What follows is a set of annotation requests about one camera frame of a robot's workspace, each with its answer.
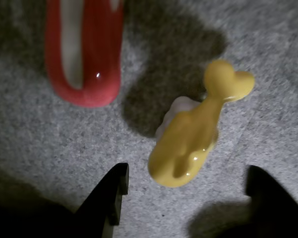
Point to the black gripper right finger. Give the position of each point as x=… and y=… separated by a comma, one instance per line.
x=275, y=213

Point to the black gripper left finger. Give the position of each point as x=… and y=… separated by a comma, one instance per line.
x=101, y=205

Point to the red tuna sushi toy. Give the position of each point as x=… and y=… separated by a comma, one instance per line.
x=99, y=62

